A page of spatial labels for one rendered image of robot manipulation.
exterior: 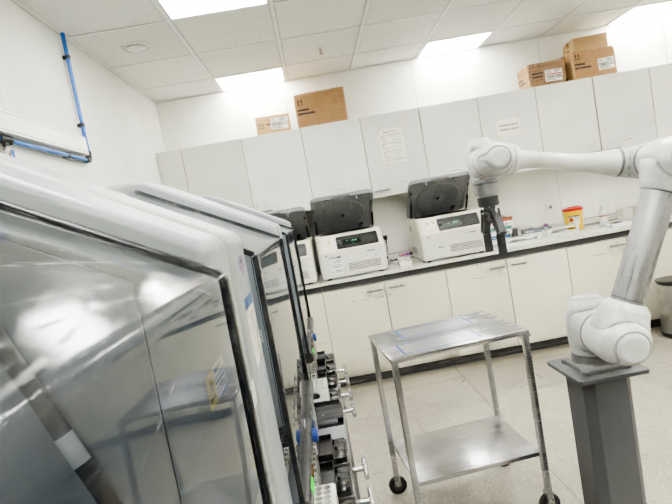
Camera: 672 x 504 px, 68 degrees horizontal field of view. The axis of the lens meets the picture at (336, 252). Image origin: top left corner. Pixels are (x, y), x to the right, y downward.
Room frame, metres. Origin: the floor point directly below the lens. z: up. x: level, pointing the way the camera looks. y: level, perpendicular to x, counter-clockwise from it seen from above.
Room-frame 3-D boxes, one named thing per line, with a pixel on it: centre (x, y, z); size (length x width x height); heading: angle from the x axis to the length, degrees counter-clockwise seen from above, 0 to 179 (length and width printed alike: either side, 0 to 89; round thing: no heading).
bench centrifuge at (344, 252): (4.30, -0.12, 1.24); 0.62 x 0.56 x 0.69; 2
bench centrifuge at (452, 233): (4.33, -0.97, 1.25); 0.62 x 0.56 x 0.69; 1
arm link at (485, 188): (1.81, -0.58, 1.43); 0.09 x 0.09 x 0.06
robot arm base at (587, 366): (1.84, -0.89, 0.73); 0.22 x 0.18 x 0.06; 2
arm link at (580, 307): (1.81, -0.89, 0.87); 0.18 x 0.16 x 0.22; 175
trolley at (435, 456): (2.20, -0.41, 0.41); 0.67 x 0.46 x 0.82; 97
